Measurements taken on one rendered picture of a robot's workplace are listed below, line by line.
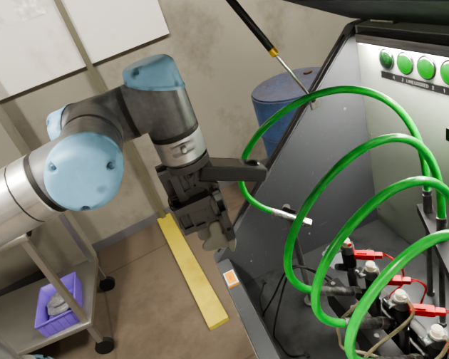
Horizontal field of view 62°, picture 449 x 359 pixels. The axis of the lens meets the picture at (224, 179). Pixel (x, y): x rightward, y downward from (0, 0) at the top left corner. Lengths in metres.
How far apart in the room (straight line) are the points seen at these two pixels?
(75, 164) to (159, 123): 0.17
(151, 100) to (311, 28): 2.89
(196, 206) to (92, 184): 0.23
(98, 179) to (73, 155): 0.03
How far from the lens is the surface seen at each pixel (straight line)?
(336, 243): 0.56
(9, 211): 0.45
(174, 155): 0.55
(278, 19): 3.18
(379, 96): 0.75
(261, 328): 0.93
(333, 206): 1.19
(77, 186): 0.40
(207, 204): 0.59
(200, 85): 2.95
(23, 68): 2.76
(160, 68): 0.51
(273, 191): 1.06
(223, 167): 0.58
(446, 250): 0.84
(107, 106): 0.52
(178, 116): 0.53
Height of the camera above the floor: 1.69
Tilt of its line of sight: 30 degrees down
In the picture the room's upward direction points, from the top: 20 degrees counter-clockwise
